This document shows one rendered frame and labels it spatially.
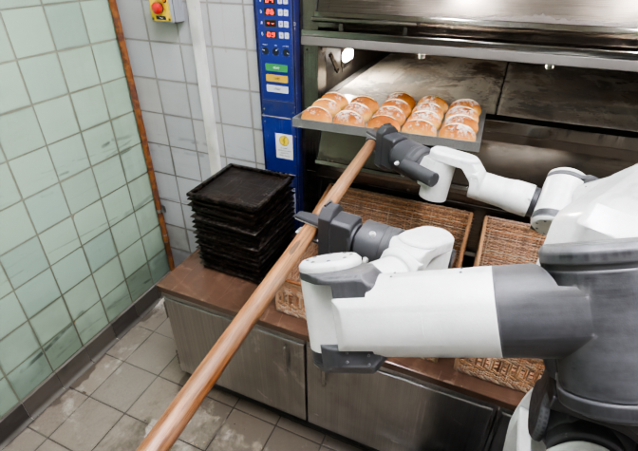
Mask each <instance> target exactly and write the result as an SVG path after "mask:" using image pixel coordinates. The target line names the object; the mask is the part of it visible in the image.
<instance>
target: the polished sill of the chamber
mask: <svg viewBox="0 0 638 451"><path fill-rule="evenodd" d="M483 131H491V132H498V133H504V134H512V135H519V136H526V137H533V138H540V139H547V140H554V141H567V142H574V143H582V144H588V145H595V146H603V147H609V148H616V149H624V150H630V151H638V132H633V131H626V130H618V129H610V128H603V127H594V126H586V125H579V124H571V123H563V122H549V121H541V120H533V119H525V118H518V117H510V116H502V115H494V114H486V115H485V121H484V126H483Z"/></svg>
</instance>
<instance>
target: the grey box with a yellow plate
mask: <svg viewBox="0 0 638 451"><path fill-rule="evenodd" d="M148 1H149V6H150V11H151V16H152V21H153V22H161V23H177V22H182V21H184V13H183V6H182V1H181V0H166V3H163V2H162V1H161V0H148ZM155 2H157V3H160V4H161V5H162V13H161V14H155V13H154V12H153V11H152V9H151V6H152V4H153V3H155Z"/></svg>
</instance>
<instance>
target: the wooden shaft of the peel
mask: <svg viewBox="0 0 638 451"><path fill-rule="evenodd" d="M375 145H376V141H375V140H368V141H367V142H366V143H365V145H364V146H363V147H362V149H361V150H360V151H359V153H358V154H357V155H356V157H355V158H354V159H353V161H352V162H351V163H350V165H349V166H348V167H347V169H346V170H345V172H344V173H343V174H342V176H341V177H339V179H338V180H337V181H336V183H335V184H334V185H333V187H332V188H331V189H330V191H329V192H328V194H327V195H326V196H325V198H324V199H323V200H322V202H321V203H320V204H319V206H318V207H317V208H316V210H315V211H314V212H313V213H314V214H317V215H319V214H320V212H321V209H322V207H323V206H324V205H325V204H326V203H327V202H328V201H329V200H330V199H331V200H332V202H334V203H337V204H338V202H339V201H340V199H341V198H342V196H343V195H344V194H345V192H346V191H347V189H348V187H349V186H350V184H351V183H352V181H354V179H355V178H356V176H357V175H358V173H359V172H360V171H361V169H362V168H363V166H364V165H365V163H366V161H367V160H368V158H369V157H370V155H371V154H372V152H373V151H374V150H375ZM317 234H318V228H316V227H313V226H311V225H309V224H307V223H305V225H304V226H303V227H302V229H301V230H300V231H299V233H298V234H297V235H296V237H295V238H294V239H293V241H292V242H291V244H290V245H289V246H288V248H287V249H286V250H285V252H283V253H282V255H281V256H280V257H279V259H278V260H277V262H276V263H275V264H274V266H273V267H272V269H271V270H270V271H269V273H268V274H267V275H266V277H265V278H264V279H263V281H262V282H261V283H260V285H259V286H258V287H257V289H256V290H255V291H254V293H253V294H252V296H251V297H250V298H249V300H248V301H247V302H246V304H245V305H244V306H243V308H242V309H241V310H240V312H239V313H238V314H237V316H236V317H235V319H234V320H233V321H232V323H231V324H230V325H229V326H228V327H227V328H226V330H225V331H224V332H223V334H222V335H221V336H220V338H219V339H218V340H217V342H216V343H215V345H214V346H213V347H212V349H211V350H210V351H209V353H208V354H207V355H206V357H205V358H204V359H203V361H202V362H201V363H200V365H199V366H198V367H197V369H196V370H195V372H194V373H193V374H192V376H191V377H190V378H189V380H188V381H187V383H186V384H185V385H184V387H183V388H182V389H181V391H180V392H179V393H178V395H177V396H176V398H175V399H174V400H173V401H172V402H171V403H170V405H169V406H168V407H167V409H166V410H165V411H164V413H163V414H162V415H161V417H160V418H159V420H158V421H157V422H156V424H155V425H154V426H153V428H152V429H151V430H150V432H149V433H148V434H147V436H146V437H145V438H144V440H143V441H142V442H141V444H140V445H139V447H138V448H137V449H136V451H170V449H171V448H172V446H173V445H174V443H175V442H176V440H177V439H178V437H179V436H180V434H181V433H182V431H183V430H184V428H185V427H186V425H187V424H188V422H189V421H190V420H191V419H192V417H193V416H194V414H195V413H196V412H197V410H198V408H199V407H200V405H201V404H202V402H203V401H204V399H205V398H206V396H207V395H208V393H209V392H210V391H211V389H212V388H213V386H214V385H215V383H216V381H217V380H218V378H219V377H220V375H221V374H222V372H223V371H224V369H225V368H226V367H227V365H228V364H229V363H230V362H231V360H232V359H233V357H234V356H235V354H236V352H237V351H238V349H239V348H240V347H241V345H242V344H243V342H244V341H245V339H246V338H247V336H248V335H249V333H250V332H251V330H252V329H253V327H254V326H255V324H256V323H257V321H258V320H259V318H260V317H261V315H262V314H263V312H264V311H265V309H266V308H267V306H268V305H269V304H270V303H271V301H272V300H273V298H274V297H275V295H276V294H277V292H278V291H279V289H280V288H281V286H282V285H283V283H284V282H285V281H286V279H287V278H288V276H289V275H290V273H291V271H292V270H293V268H294V267H295V265H296V264H297V262H298V261H299V260H300V258H301V257H302V255H303V254H304V252H305V251H306V249H307V248H308V246H309V245H310V243H311V242H312V240H313V239H314V238H315V237H316V235H317Z"/></svg>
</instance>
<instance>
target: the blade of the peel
mask: <svg viewBox="0 0 638 451"><path fill-rule="evenodd" d="M343 95H345V94H343ZM345 96H346V98H347V100H348V103H350V102H351V100H352V99H353V98H355V97H356V96H354V95H345ZM373 99H375V100H376V101H377V103H378V105H379V108H381V106H382V104H383V103H384V102H385V100H386V99H380V98H373ZM304 111H305V110H304ZM304 111H303V112H304ZM303 112H301V113H299V114H298V115H296V116H294V117H293V118H292V126H295V127H302V128H308V129H315V130H322V131H329V132H336V133H343V134H349V135H356V136H364V137H367V136H368V134H367V133H366V131H368V130H372V129H373V128H370V127H366V124H367V122H365V127H362V126H355V125H348V124H340V123H334V122H333V119H334V118H332V122H319V121H313V120H305V119H301V117H302V114H303ZM447 112H448V110H447ZM447 112H446V113H447ZM446 113H445V114H443V118H442V120H441V127H440V128H439V129H438V130H437V136H436V137H435V136H427V135H421V134H413V133H405V132H402V128H403V126H404V124H403V125H401V126H400V128H401V130H400V132H399V131H398V133H399V134H401V135H404V136H406V137H407V139H408V140H412V141H415V142H417V143H420V144H424V145H431V146H443V147H448V148H452V149H459V150H465V151H473V152H479V148H480V143H481V137H482V131H483V126H484V121H485V115H486V110H484V109H481V113H480V115H479V116H478V132H477V133H476V140H475V141H464V140H456V139H449V138H442V137H439V132H440V130H441V129H442V125H443V123H444V121H445V115H446ZM408 118H409V117H408ZM408 118H405V122H407V119H408Z"/></svg>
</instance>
